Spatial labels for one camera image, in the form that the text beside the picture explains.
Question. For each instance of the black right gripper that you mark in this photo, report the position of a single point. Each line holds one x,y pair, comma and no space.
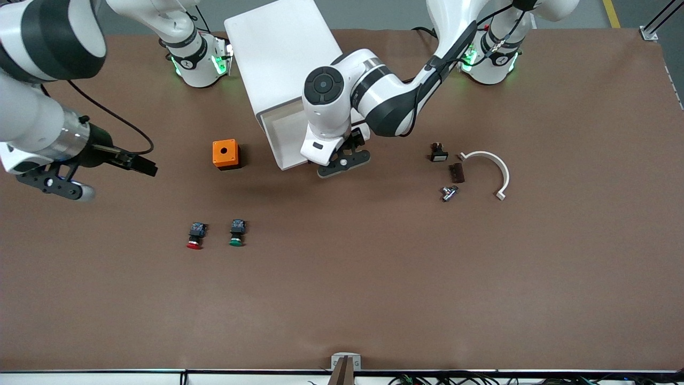
100,151

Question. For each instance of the small brown block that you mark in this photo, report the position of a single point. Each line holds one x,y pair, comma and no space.
457,173

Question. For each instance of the aluminium frame profile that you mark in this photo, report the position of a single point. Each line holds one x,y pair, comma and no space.
648,33

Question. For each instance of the white plastic drawer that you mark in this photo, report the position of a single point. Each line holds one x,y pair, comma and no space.
286,139

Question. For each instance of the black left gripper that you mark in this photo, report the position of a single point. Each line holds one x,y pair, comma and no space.
356,140

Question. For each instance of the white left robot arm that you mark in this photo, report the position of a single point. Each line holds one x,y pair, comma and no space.
331,115

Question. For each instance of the small black rectangular switch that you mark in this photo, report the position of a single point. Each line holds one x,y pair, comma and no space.
439,155

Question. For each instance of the silver metal fitting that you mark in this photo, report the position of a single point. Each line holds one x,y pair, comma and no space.
449,193

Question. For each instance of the white curved bracket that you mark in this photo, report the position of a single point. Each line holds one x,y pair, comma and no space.
502,168

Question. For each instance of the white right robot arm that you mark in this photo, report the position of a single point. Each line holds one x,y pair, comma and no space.
21,112

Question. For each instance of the red mushroom push button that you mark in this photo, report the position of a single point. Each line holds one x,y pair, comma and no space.
195,235

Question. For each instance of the grey table edge bracket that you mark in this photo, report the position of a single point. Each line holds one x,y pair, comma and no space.
335,363

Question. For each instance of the green mushroom push button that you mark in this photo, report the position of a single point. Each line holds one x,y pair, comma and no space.
237,231

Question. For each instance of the white table edge rail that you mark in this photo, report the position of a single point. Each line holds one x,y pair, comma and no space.
107,377

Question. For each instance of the brown post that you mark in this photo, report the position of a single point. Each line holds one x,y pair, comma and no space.
344,374

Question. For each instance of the orange button enclosure box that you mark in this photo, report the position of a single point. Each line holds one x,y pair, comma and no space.
224,158

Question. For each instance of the white drawer cabinet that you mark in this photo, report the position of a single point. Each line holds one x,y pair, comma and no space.
278,48

